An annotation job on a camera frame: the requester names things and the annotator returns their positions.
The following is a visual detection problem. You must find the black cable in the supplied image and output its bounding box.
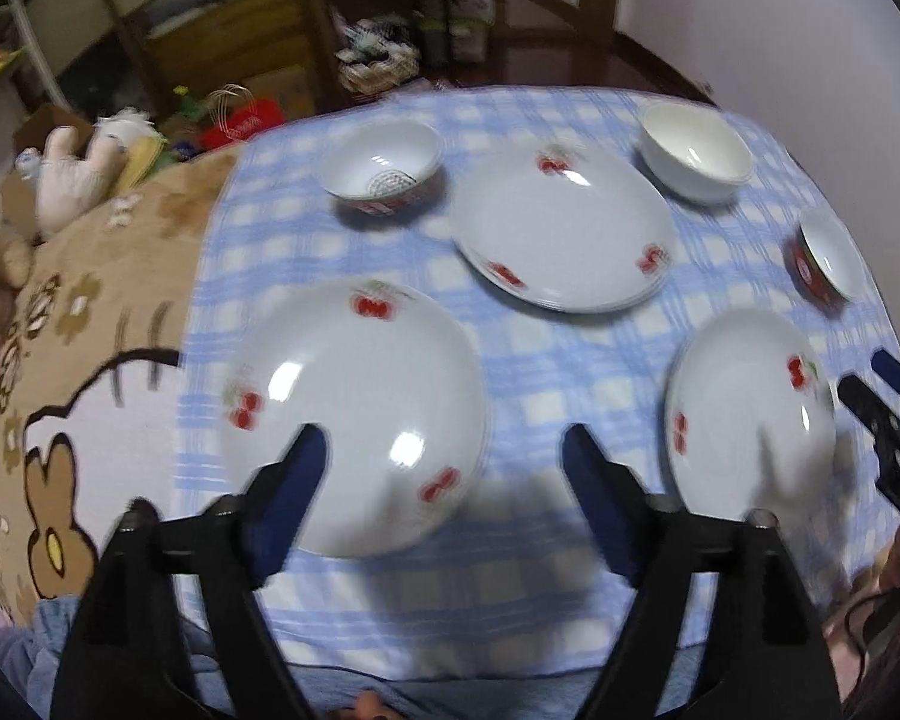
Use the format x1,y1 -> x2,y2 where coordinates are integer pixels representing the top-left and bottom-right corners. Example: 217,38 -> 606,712
839,583 -> 900,662

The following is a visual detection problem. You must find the wicker basket with items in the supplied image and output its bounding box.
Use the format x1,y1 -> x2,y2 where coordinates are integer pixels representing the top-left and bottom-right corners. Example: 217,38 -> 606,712
336,15 -> 421,98

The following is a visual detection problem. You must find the red patterned bowl left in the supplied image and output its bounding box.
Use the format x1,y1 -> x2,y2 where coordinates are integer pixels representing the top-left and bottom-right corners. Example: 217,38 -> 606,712
315,119 -> 443,216

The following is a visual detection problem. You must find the large white bowl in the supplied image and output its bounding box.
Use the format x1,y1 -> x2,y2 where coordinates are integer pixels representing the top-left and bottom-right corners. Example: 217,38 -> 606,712
639,101 -> 754,206

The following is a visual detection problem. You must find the wooden cabinet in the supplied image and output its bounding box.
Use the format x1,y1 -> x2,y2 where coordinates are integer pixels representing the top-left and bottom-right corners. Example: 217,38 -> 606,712
102,0 -> 341,119

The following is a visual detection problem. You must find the cardboard box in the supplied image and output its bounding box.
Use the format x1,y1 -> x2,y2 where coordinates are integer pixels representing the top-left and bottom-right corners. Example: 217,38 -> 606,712
13,103 -> 94,156

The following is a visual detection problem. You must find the red patterned bowl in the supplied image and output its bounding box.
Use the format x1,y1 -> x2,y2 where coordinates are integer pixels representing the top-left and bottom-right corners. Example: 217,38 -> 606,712
315,119 -> 443,216
787,208 -> 866,314

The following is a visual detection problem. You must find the pink plush toy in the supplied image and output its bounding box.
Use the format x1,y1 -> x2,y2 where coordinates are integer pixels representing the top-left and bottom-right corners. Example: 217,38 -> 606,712
16,107 -> 165,239

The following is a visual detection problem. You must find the blue checked tablecloth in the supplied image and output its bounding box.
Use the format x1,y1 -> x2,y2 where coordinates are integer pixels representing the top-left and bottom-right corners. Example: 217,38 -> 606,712
175,86 -> 898,679

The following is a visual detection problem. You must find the brown cartoon blanket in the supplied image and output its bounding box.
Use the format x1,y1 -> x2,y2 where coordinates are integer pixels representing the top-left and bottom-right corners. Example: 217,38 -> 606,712
0,146 -> 240,626

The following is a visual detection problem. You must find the cherry plate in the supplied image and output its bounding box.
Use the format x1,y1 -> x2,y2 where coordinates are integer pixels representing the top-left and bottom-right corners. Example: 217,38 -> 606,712
665,307 -> 836,532
448,142 -> 678,314
217,277 -> 489,559

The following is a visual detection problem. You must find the red paper shopping bag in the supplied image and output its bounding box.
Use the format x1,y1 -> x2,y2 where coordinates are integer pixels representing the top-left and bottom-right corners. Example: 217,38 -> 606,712
199,85 -> 286,151

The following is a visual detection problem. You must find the red patterned bowl right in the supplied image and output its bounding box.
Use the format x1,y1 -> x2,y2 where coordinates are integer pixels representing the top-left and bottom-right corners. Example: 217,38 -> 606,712
787,208 -> 866,314

